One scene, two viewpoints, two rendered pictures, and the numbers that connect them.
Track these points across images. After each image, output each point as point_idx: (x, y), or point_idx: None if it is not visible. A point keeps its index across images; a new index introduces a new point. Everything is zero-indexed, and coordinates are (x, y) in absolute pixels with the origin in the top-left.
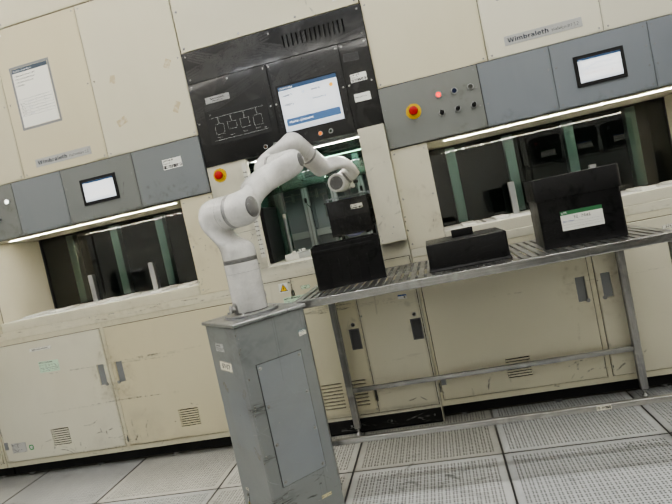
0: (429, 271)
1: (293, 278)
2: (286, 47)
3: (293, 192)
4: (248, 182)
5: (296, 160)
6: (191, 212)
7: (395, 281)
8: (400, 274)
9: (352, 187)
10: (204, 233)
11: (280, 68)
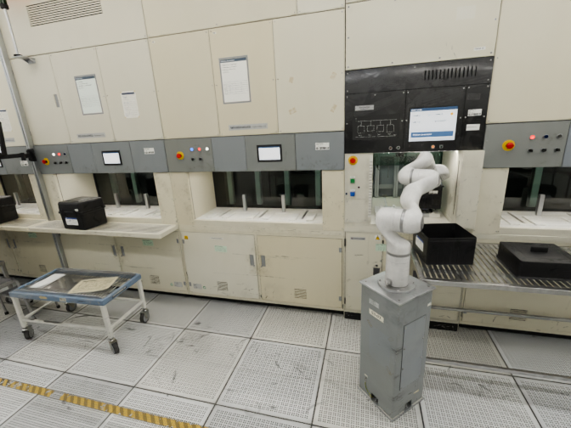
0: (511, 273)
1: None
2: (426, 80)
3: None
4: (413, 199)
5: (438, 180)
6: (327, 180)
7: (494, 279)
8: (483, 265)
9: None
10: (333, 194)
11: (417, 95)
